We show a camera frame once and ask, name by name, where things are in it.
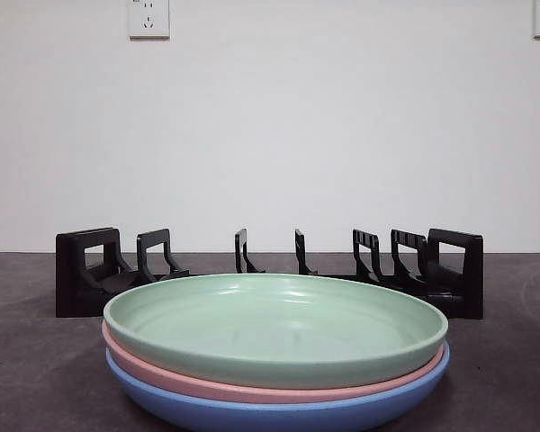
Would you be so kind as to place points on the green round plate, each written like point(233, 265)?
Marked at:
point(270, 324)

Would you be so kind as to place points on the pink round plate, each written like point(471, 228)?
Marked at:
point(252, 394)

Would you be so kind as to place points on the blue round plate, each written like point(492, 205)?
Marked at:
point(270, 418)

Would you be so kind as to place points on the black plastic dish rack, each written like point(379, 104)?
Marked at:
point(69, 279)

